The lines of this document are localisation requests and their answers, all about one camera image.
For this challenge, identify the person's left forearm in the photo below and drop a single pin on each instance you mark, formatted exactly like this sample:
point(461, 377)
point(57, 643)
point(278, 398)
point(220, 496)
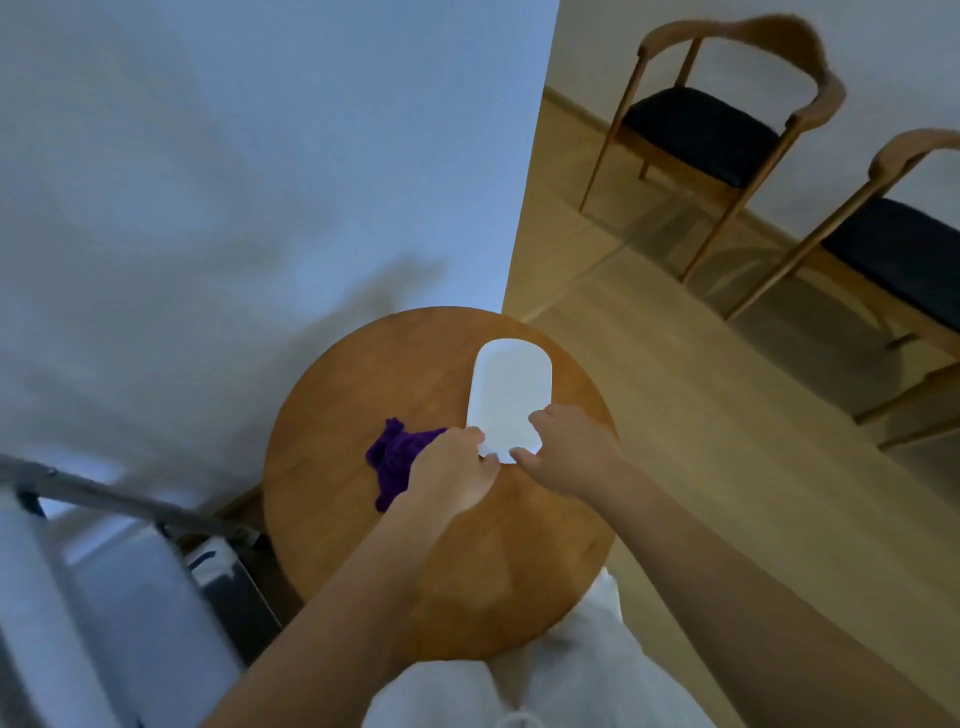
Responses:
point(337, 615)

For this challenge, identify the round wooden side table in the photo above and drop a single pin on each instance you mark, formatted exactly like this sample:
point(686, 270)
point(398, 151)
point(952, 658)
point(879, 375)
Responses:
point(375, 375)

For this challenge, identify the person's right forearm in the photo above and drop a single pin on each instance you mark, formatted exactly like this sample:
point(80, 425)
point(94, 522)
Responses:
point(765, 615)

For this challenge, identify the wooden armchair black cushion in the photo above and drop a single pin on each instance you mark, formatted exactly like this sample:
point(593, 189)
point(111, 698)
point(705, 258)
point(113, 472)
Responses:
point(697, 135)
point(900, 247)

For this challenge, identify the purple cleaning cloth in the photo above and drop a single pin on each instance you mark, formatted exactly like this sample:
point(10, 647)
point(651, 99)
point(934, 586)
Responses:
point(394, 457)

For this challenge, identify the steel three-tier cart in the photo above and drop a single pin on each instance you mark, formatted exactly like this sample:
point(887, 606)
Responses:
point(150, 622)

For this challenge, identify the person's white garment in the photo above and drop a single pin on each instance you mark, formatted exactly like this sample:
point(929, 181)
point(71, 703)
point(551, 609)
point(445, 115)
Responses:
point(600, 675)

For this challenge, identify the person's right hand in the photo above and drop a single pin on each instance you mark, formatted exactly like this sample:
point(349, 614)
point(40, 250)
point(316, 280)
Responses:
point(577, 450)

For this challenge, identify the person's left hand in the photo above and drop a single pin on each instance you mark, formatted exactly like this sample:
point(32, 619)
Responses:
point(450, 472)

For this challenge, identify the stack of white rectangular plates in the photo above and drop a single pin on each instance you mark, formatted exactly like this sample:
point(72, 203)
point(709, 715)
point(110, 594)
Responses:
point(510, 382)

